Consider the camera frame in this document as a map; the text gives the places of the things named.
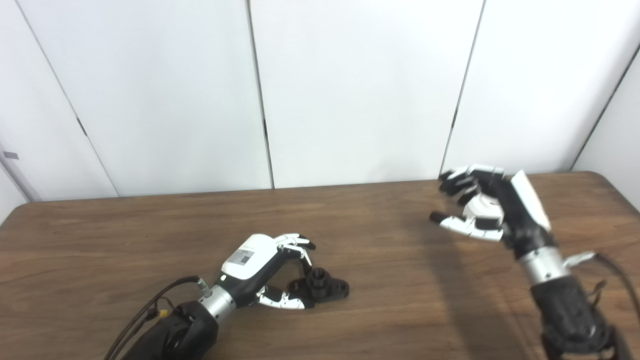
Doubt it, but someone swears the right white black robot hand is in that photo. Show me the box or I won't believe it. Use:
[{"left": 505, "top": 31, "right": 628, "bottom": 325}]
[{"left": 430, "top": 164, "right": 557, "bottom": 257}]

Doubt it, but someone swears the black plastic holder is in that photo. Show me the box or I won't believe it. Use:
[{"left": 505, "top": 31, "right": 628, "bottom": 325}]
[{"left": 287, "top": 267, "right": 350, "bottom": 303}]

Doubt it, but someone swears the thick black wrist cable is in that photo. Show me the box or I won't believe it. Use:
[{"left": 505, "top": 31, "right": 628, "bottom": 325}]
[
  {"left": 562, "top": 251, "right": 640, "bottom": 313},
  {"left": 104, "top": 276, "right": 211, "bottom": 360}
]

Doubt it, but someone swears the thin wire with yellow plug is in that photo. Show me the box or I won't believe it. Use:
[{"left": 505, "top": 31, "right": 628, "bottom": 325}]
[{"left": 142, "top": 296, "right": 182, "bottom": 323}]

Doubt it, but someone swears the thick black left wrist cable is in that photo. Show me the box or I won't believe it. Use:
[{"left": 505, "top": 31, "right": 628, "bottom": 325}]
[{"left": 104, "top": 276, "right": 211, "bottom": 360}]

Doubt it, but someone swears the thin black wire with plug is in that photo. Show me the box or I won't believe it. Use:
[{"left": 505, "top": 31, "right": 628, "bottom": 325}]
[{"left": 587, "top": 280, "right": 608, "bottom": 306}]

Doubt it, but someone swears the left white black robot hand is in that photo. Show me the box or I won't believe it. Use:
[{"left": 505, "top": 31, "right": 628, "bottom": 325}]
[{"left": 215, "top": 232, "right": 317, "bottom": 311}]

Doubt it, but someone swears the thick black right wrist cable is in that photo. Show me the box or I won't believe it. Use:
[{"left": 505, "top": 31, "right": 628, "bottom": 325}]
[{"left": 562, "top": 251, "right": 640, "bottom": 313}]

